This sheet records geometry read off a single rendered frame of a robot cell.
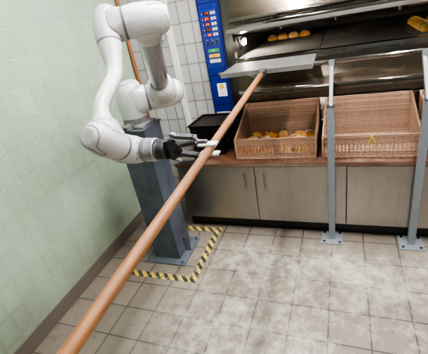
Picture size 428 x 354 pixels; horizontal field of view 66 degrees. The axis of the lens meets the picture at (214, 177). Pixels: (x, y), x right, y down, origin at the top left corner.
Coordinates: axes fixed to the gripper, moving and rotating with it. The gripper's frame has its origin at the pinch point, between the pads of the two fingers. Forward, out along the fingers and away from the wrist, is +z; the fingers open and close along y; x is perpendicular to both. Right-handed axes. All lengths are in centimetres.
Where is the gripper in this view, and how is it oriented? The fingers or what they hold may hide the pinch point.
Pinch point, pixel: (208, 148)
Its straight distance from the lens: 115.0
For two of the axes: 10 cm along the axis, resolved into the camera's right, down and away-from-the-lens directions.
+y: 1.8, 8.5, 5.0
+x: -3.1, 5.3, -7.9
